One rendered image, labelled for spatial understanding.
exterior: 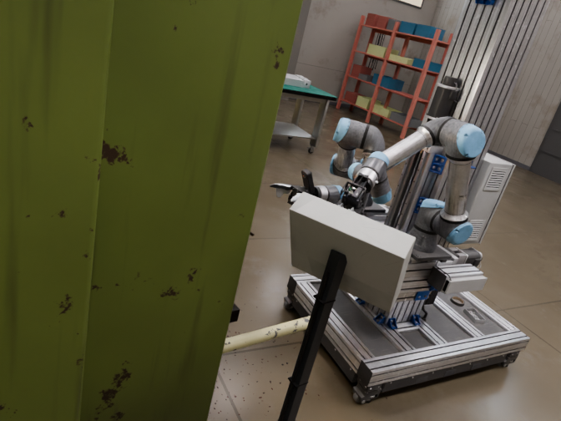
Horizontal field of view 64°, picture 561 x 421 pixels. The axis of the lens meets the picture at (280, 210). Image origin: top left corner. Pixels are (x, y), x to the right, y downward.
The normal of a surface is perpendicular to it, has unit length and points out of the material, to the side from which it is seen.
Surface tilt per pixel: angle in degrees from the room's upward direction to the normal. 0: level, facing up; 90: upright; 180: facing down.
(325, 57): 90
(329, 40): 90
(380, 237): 30
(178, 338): 90
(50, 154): 90
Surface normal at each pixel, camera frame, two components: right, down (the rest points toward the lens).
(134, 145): 0.57, 0.44
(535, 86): -0.87, -0.01
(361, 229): -0.04, -0.66
